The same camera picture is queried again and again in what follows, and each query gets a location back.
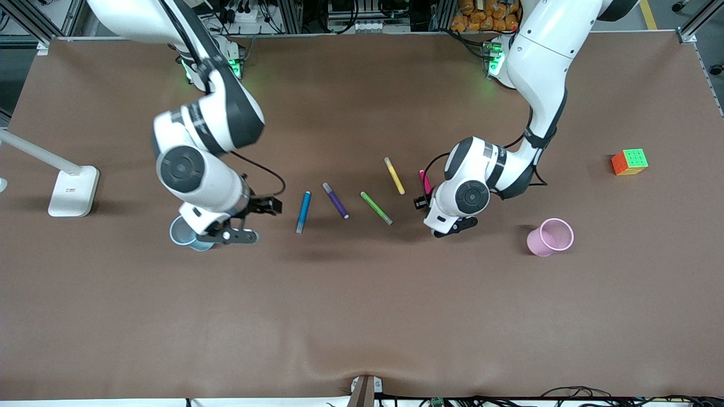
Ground blue marker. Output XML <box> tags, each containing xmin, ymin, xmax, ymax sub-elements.
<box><xmin>296</xmin><ymin>191</ymin><xmax>312</xmax><ymax>235</ymax></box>

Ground yellow marker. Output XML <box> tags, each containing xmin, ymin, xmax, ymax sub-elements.
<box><xmin>383</xmin><ymin>157</ymin><xmax>406</xmax><ymax>196</ymax></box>

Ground green marker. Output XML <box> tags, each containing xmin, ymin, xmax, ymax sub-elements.
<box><xmin>360</xmin><ymin>192</ymin><xmax>394</xmax><ymax>226</ymax></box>

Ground purple marker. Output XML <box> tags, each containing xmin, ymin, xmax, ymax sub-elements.
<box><xmin>322</xmin><ymin>182</ymin><xmax>350</xmax><ymax>220</ymax></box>

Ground light blue plastic cup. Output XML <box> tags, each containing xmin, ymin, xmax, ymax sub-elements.
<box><xmin>170</xmin><ymin>215</ymin><xmax>216</xmax><ymax>252</ymax></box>

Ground pink plastic cup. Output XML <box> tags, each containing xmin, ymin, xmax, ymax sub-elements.
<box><xmin>526</xmin><ymin>218</ymin><xmax>575</xmax><ymax>258</ymax></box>

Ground white lamp stand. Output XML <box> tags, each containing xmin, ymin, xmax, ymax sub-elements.
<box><xmin>0</xmin><ymin>129</ymin><xmax>100</xmax><ymax>218</ymax></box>

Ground white power strip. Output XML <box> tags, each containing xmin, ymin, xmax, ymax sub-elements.
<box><xmin>225</xmin><ymin>2</ymin><xmax>266</xmax><ymax>23</ymax></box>

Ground orange packed bags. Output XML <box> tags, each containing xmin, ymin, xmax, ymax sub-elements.
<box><xmin>450</xmin><ymin>0</ymin><xmax>521</xmax><ymax>33</ymax></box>

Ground grey equipment box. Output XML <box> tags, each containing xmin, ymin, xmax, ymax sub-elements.
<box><xmin>327</xmin><ymin>0</ymin><xmax>391</xmax><ymax>33</ymax></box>

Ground colourful puzzle cube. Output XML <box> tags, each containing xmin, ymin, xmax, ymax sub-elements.
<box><xmin>611</xmin><ymin>148</ymin><xmax>649</xmax><ymax>176</ymax></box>

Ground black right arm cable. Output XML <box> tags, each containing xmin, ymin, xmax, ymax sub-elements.
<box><xmin>229</xmin><ymin>148</ymin><xmax>286</xmax><ymax>200</ymax></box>

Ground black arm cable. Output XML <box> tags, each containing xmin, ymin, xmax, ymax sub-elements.
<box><xmin>420</xmin><ymin>107</ymin><xmax>549</xmax><ymax>198</ymax></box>
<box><xmin>229</xmin><ymin>148</ymin><xmax>286</xmax><ymax>200</ymax></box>

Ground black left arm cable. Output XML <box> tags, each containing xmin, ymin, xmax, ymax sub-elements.
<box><xmin>420</xmin><ymin>107</ymin><xmax>549</xmax><ymax>198</ymax></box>

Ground aluminium frame post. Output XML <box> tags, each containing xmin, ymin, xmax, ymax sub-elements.
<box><xmin>281</xmin><ymin>0</ymin><xmax>303</xmax><ymax>34</ymax></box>
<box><xmin>434</xmin><ymin>0</ymin><xmax>456</xmax><ymax>32</ymax></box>

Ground brown metal bracket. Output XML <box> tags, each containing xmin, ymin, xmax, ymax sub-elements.
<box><xmin>350</xmin><ymin>375</ymin><xmax>384</xmax><ymax>407</ymax></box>

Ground black floor cables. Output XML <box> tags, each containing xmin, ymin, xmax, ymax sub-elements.
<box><xmin>540</xmin><ymin>386</ymin><xmax>724</xmax><ymax>407</ymax></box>

